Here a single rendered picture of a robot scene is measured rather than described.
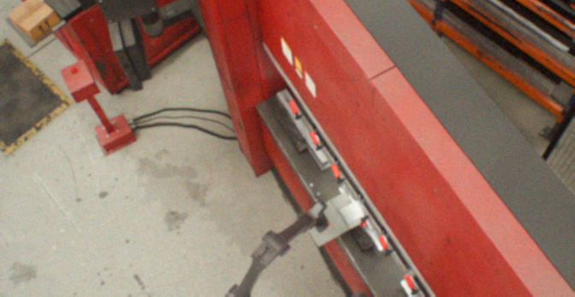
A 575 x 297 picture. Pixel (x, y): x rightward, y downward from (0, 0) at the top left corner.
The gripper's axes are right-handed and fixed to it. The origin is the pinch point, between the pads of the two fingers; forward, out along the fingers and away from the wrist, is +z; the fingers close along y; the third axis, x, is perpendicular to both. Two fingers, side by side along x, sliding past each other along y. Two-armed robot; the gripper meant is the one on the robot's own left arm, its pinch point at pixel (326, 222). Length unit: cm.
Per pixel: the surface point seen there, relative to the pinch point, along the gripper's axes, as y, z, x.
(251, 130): 86, 34, 21
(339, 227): -4.4, 5.3, -2.1
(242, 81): 87, -10, -6
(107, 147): 158, 40, 123
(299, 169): 38.5, 16.8, 2.9
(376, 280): -32.9, 18.1, 0.8
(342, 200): 6.7, 9.6, -9.6
